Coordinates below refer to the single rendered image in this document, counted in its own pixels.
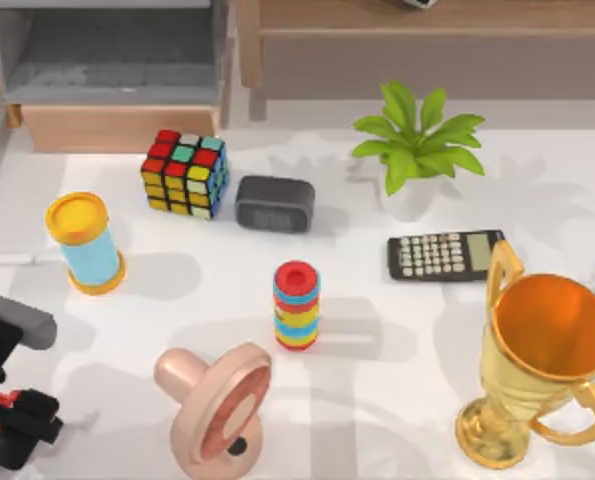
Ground yellow and blue can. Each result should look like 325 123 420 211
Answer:
44 191 127 296

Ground pink pacifier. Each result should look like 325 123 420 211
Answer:
153 342 273 480

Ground stack of coloured rings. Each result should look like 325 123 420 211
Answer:
271 259 324 354

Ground colourful puzzle cube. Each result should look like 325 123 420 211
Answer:
140 128 231 222

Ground pale wooden drawer front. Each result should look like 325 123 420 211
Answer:
20 101 222 154

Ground dark grey alarm clock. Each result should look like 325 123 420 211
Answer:
234 174 317 235

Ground black calculator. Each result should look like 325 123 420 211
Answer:
386 229 508 283

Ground green plant in white pot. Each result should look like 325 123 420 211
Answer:
350 79 488 223

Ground gold trophy cup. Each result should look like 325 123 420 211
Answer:
455 238 595 471

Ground wooden open shelf unit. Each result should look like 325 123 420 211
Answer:
233 0 595 122

